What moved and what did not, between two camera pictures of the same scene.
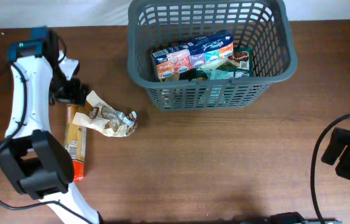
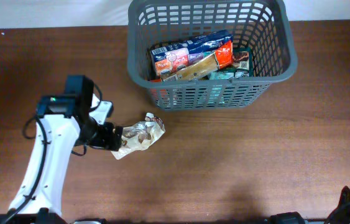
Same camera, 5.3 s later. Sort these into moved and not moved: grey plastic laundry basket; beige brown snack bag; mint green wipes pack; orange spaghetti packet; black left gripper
Moved: beige brown snack bag; black left gripper; orange spaghetti packet
Not moved: mint green wipes pack; grey plastic laundry basket
